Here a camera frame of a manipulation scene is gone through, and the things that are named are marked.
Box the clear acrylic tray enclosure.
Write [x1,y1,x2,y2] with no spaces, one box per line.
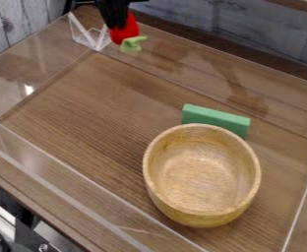
[0,19,307,252]

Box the red plush strawberry fruit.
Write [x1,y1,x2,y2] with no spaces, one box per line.
[110,12,147,52]

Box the wooden oval bowl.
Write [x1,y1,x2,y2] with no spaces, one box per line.
[142,124,262,228]

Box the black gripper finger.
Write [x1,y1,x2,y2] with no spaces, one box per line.
[95,0,117,29]
[115,0,130,29]

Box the green foam block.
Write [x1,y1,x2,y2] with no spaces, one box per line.
[183,103,252,139]

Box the black equipment with cable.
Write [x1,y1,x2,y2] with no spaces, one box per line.
[0,216,63,252]

